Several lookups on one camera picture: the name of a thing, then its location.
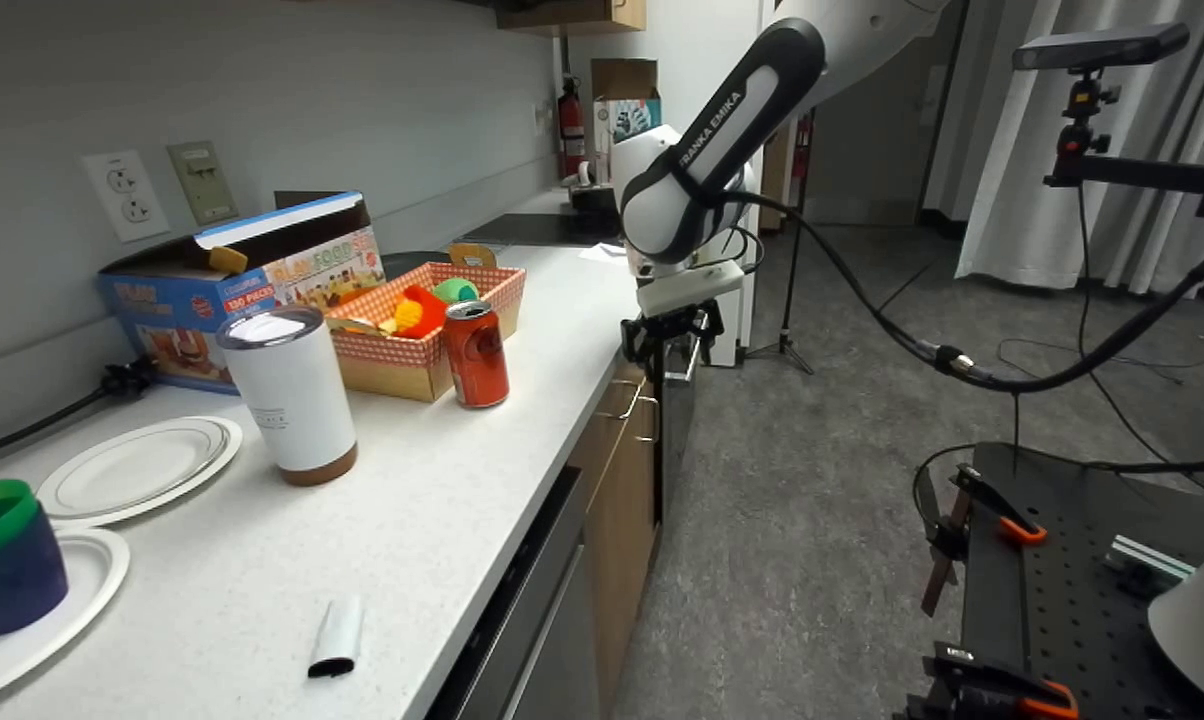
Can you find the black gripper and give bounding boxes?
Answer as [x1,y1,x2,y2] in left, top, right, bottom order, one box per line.
[619,298,724,365]

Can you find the wooden top drawer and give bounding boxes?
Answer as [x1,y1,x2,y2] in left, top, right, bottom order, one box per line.
[576,365,657,471]

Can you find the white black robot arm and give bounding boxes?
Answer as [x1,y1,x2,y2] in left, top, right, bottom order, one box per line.
[610,0,946,365]

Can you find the black induction cooktop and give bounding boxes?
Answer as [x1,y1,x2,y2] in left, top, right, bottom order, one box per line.
[462,210,624,246]

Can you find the red soda can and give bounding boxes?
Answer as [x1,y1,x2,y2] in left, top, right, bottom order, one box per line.
[442,298,507,408]

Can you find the green toy in basket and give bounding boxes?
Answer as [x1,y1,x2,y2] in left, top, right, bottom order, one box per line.
[433,275,479,303]

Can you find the orange toy in basket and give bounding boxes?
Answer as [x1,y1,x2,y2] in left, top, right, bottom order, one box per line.
[379,283,448,338]

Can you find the red fire extinguisher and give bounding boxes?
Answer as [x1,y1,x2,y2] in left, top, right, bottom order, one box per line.
[556,74,587,183]

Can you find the colourful cardboard box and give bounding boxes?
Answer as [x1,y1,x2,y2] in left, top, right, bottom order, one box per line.
[590,60,660,179]

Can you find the black thin stand pole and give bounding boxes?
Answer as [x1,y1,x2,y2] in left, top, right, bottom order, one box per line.
[752,120,811,375]

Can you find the orange woven basket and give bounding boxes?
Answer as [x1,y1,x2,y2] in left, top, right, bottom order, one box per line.
[328,265,529,400]

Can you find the grey dishwasher front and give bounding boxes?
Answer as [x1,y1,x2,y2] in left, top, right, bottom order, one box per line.
[422,462,598,720]

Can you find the wooden upper shelf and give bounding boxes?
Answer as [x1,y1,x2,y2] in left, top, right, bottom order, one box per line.
[496,0,647,31]

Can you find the white tumbler with brown base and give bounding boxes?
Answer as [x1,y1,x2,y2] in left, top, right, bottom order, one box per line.
[216,307,356,488]

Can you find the orange black clamp upper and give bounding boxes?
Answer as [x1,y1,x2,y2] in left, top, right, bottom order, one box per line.
[910,462,1048,616]

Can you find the orange black clamp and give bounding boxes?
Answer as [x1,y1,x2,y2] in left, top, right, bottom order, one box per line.
[910,462,1048,616]
[921,643,1078,720]

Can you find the white curtain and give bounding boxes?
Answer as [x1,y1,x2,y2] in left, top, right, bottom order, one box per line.
[921,0,1204,295]

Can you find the small white black tube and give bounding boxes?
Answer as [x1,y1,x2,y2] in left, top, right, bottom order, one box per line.
[309,596,365,679]

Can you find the orange black clamp lower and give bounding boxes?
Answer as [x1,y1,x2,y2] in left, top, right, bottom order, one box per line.
[921,643,1078,720]

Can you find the blue cardboard box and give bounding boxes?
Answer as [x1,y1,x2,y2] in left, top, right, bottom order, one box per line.
[94,191,383,390]

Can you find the black perforated robot table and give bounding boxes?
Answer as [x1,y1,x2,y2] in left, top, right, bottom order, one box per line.
[900,439,1204,720]

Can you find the white plate near tumbler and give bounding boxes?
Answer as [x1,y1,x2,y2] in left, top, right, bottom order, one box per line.
[38,414,244,529]

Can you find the white plate under cup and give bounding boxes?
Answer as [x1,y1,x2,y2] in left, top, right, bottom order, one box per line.
[0,523,132,697]

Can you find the blue cup with green rim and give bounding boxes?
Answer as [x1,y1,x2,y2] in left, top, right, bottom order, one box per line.
[0,479,69,634]

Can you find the black oven with handle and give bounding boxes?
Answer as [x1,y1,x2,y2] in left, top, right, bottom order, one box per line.
[660,337,701,511]

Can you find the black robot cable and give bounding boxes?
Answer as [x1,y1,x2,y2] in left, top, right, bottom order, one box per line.
[702,183,1204,511]

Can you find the grey wall switch plate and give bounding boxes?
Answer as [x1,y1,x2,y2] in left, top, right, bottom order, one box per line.
[166,138,236,225]

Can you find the black power cord on counter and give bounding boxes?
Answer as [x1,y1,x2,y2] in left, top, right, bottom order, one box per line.
[0,357,162,467]

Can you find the white wall outlet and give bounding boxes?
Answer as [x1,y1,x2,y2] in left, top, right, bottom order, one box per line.
[82,152,166,239]

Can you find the black camera on tripod arm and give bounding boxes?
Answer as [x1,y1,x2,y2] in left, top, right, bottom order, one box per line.
[1010,18,1204,225]

